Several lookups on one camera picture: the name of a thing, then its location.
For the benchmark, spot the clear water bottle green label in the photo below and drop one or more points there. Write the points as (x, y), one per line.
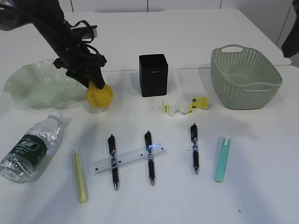
(20, 163)

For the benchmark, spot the mint green pen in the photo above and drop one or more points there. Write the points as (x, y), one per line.
(223, 158)

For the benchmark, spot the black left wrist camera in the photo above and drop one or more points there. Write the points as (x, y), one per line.
(85, 32)

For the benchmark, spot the transparent plastic ruler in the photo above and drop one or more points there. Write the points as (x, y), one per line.
(123, 159)

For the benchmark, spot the green wavy glass plate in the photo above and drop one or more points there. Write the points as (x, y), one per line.
(41, 85)

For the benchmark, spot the middle black gel pen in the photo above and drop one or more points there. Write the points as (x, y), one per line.
(148, 142)

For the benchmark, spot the black gel pen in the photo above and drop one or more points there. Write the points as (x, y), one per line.
(114, 164)
(194, 139)
(148, 142)

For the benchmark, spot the yellow white waste paper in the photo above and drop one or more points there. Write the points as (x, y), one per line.
(185, 108)

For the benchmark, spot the yellow pen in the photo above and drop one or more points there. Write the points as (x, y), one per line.
(79, 177)

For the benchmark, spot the left black gel pen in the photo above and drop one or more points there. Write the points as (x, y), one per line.
(114, 164)

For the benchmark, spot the yellow pear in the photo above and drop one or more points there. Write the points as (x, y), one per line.
(99, 98)

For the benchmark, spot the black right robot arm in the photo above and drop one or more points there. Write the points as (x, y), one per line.
(291, 45)

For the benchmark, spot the green plastic woven basket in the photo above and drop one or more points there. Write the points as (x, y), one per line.
(243, 80)

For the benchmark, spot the black square pen holder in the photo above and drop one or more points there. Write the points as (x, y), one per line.
(153, 75)

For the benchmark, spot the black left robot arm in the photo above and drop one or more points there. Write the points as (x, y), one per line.
(45, 15)

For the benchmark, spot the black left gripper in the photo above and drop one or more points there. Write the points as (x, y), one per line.
(82, 61)

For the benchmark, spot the right black gel pen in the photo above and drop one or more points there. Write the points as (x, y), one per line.
(194, 139)

